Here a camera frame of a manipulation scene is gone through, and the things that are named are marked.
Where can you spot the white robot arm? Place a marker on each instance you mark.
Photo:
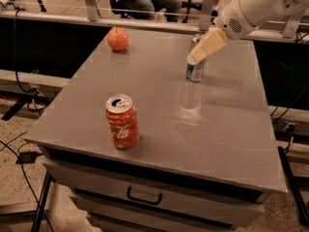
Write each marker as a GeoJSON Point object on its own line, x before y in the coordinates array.
{"type": "Point", "coordinates": [269, 9]}

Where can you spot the grey lower drawer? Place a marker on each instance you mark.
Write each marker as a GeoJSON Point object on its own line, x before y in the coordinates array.
{"type": "Point", "coordinates": [111, 216]}

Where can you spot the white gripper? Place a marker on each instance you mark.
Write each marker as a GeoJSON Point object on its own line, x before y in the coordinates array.
{"type": "Point", "coordinates": [231, 20]}

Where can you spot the grey top drawer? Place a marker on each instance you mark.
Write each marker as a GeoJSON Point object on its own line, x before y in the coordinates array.
{"type": "Point", "coordinates": [176, 201]}

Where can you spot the black drawer handle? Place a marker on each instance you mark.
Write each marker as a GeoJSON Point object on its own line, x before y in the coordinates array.
{"type": "Point", "coordinates": [143, 197]}

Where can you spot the standing person's leg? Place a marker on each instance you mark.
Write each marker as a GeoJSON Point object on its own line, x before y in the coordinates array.
{"type": "Point", "coordinates": [214, 10]}

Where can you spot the black power adapter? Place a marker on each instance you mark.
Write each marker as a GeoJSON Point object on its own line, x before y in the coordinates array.
{"type": "Point", "coordinates": [27, 157]}

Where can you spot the silver blue redbull can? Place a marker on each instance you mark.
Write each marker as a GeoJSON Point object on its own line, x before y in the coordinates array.
{"type": "Point", "coordinates": [194, 73]}

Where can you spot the black table leg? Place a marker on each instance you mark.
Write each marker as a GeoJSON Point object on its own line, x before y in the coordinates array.
{"type": "Point", "coordinates": [39, 215]}

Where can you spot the seated person in jeans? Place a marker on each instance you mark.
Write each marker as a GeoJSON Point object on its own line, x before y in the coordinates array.
{"type": "Point", "coordinates": [172, 7]}

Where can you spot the red apple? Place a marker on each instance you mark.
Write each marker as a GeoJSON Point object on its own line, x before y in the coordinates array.
{"type": "Point", "coordinates": [117, 39]}

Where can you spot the grey drawer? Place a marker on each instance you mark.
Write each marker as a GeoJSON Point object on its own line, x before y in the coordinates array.
{"type": "Point", "coordinates": [176, 201]}
{"type": "Point", "coordinates": [111, 216]}

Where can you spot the red coca-cola can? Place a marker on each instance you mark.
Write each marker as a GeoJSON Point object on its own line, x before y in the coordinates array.
{"type": "Point", "coordinates": [122, 120]}

